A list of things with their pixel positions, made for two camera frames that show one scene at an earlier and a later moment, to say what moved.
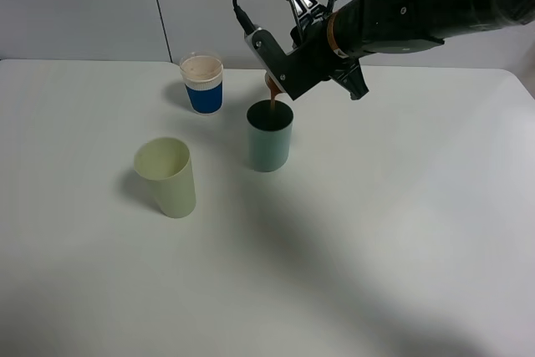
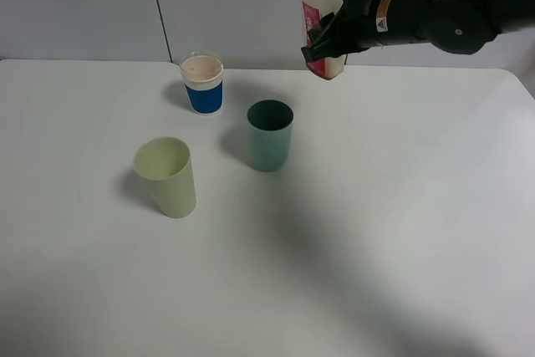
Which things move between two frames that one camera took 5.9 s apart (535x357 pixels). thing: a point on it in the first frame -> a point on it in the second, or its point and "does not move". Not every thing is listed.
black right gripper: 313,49 -> 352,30
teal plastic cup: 270,124 does not move
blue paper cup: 202,73 does not move
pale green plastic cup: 166,164 does not move
